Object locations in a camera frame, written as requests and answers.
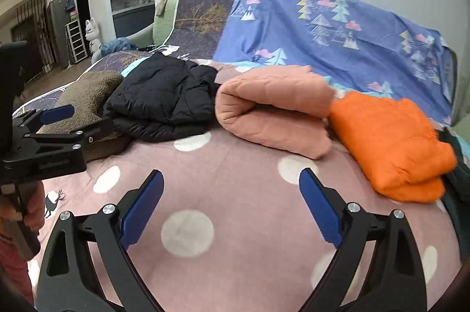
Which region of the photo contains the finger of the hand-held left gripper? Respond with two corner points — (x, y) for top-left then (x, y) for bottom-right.
(13, 105), (75, 133)
(22, 118), (115, 151)

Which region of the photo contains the blue cabinet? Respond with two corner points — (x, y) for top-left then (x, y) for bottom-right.
(112, 4), (155, 37)

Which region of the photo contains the grey refrigerator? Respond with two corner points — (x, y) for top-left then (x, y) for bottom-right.
(49, 0), (76, 66)

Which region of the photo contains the dark green garment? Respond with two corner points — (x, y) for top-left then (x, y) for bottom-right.
(439, 126), (470, 246)

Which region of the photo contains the pink polka dot blanket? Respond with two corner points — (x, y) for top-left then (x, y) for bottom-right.
(27, 58), (463, 312)

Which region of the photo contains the blue tree-print sheet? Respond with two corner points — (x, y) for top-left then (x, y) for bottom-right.
(213, 0), (456, 125)

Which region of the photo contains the peach fleece garment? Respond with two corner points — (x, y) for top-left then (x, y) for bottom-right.
(215, 65), (335, 160)

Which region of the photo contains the orange garment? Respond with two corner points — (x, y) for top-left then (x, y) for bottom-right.
(328, 90), (458, 203)

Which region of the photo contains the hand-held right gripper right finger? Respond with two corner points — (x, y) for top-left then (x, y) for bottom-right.
(298, 168), (428, 312)

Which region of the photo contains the white cat figure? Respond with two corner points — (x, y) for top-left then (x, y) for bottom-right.
(85, 17), (101, 61)

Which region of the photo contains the person's left hand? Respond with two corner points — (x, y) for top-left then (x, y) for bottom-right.
(21, 182), (45, 232)

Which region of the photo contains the brown fleece garment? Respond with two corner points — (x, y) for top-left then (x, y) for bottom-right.
(37, 70), (133, 162)

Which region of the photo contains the blue fluffy cloth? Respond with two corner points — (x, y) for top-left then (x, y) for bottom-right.
(97, 37), (135, 56)

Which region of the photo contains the black metal grille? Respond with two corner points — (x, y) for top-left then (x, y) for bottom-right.
(10, 0), (50, 78)

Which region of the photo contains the white shelf rack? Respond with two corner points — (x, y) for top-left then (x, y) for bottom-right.
(65, 19), (89, 63)

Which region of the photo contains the black puffer jacket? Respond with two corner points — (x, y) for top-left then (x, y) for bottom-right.
(103, 52), (221, 143)

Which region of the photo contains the person's left forearm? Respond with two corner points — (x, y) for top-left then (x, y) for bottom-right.
(0, 194), (35, 305)

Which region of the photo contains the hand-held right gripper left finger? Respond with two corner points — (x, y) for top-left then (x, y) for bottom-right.
(36, 170), (165, 312)

